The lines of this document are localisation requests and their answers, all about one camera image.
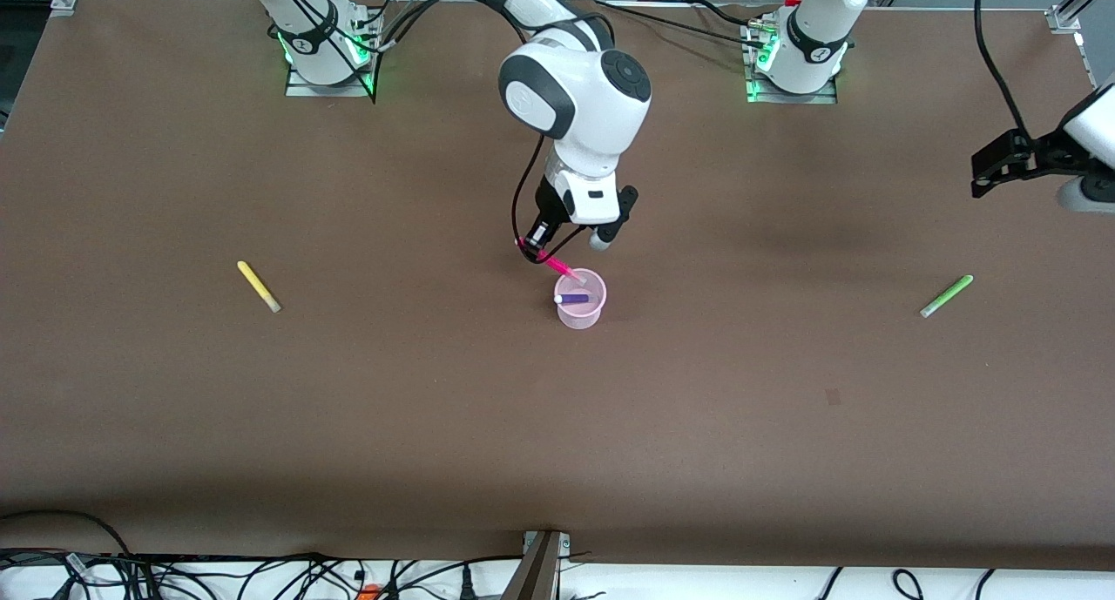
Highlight tangled black floor cables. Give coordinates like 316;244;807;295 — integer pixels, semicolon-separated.
0;548;525;600

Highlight metal table edge bracket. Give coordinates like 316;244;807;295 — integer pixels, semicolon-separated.
500;529;572;600

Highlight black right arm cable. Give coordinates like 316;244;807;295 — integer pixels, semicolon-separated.
266;0;616;258

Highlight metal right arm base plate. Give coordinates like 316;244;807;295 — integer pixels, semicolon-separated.
285;58;378;98

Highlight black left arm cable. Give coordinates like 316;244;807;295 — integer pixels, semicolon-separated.
972;0;1036;138

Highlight green pen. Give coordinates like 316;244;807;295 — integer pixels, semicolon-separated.
919;273;975;320

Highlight pink pen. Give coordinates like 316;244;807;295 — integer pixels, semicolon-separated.
519;238;587;287

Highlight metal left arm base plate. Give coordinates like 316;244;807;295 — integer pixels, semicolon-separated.
746;76;839;105

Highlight black cable across table edge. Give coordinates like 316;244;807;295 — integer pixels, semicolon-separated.
592;0;769;51

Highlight yellow pen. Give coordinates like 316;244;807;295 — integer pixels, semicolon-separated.
236;260;283;314

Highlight pink cup holder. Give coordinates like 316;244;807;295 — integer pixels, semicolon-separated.
553;266;608;330

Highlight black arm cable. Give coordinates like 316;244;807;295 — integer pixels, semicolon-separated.
972;0;1036;138
266;0;616;258

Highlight thick black arched cable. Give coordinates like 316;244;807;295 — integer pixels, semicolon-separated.
0;509;133;557

